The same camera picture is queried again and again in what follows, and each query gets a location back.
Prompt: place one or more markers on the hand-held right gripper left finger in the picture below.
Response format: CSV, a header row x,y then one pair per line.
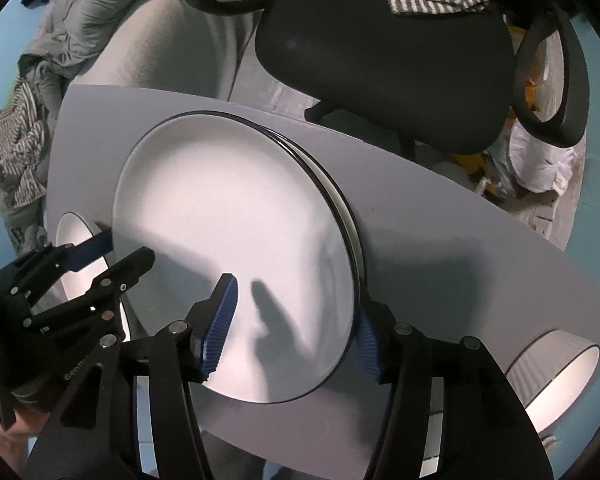
x,y
222,320

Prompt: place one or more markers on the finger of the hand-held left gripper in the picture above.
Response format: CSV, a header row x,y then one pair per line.
x,y
92,249
127,267

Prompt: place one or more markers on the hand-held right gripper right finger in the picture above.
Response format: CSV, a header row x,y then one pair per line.
x,y
367,345

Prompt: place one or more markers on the white ribbed bowl black rim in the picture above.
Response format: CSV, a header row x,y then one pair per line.
x,y
75,235
545,355

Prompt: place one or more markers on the white plate black rim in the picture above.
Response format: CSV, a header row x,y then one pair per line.
x,y
349,225
220,200

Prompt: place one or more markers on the person's left forearm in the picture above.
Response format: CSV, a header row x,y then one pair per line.
x,y
7,445

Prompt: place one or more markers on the person's left hand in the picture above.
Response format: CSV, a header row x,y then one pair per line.
x,y
30,396

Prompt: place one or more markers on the grey patterned cloth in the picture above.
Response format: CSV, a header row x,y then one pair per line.
x,y
22,227

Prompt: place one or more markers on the striped grey garment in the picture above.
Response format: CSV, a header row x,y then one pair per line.
x,y
20,150

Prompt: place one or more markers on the yellow plastic bag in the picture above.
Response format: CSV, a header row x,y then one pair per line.
x,y
467,162

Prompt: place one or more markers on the grey duvet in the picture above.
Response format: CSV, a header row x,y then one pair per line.
x,y
95,5

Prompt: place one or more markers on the white plastic bag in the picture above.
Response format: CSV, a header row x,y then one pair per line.
x,y
535,160

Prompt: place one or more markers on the black office chair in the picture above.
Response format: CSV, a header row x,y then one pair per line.
x,y
380,50

